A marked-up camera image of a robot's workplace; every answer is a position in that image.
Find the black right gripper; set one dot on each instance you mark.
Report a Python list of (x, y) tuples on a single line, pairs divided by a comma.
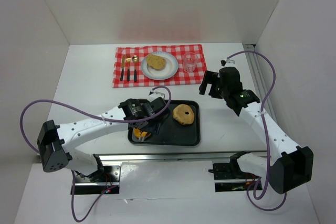
[(210, 84)]

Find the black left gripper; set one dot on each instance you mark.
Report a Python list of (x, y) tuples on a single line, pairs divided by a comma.
[(148, 128)]

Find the metal tongs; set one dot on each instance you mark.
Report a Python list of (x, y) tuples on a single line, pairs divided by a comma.
[(142, 136)]

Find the speckled bread slice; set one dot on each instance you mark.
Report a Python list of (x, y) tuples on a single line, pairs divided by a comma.
[(156, 62)]

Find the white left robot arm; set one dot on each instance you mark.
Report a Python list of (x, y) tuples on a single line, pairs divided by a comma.
[(58, 144)]

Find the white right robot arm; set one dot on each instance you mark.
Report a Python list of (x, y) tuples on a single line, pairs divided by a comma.
[(290, 165)]

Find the pale bagel with hole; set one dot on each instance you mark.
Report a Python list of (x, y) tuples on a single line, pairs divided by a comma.
[(183, 114)]

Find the red white checkered cloth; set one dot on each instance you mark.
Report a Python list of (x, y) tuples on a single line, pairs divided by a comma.
[(180, 78)]

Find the black baking tray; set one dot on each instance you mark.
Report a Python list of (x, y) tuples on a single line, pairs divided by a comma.
[(173, 133)]

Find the orange glazed donut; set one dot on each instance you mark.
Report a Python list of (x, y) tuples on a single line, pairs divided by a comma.
[(137, 131)]

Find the clear plastic cup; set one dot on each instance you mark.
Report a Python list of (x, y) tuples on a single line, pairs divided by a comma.
[(189, 61)]

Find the white cover board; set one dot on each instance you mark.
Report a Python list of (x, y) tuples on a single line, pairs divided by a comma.
[(166, 180)]

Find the gold knife black handle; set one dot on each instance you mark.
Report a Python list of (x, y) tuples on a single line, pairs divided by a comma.
[(122, 68)]

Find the gold fork black handle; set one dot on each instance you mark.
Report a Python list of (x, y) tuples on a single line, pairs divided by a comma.
[(128, 61)]

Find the metal base rail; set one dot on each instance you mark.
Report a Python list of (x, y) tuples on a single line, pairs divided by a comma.
[(225, 179)]

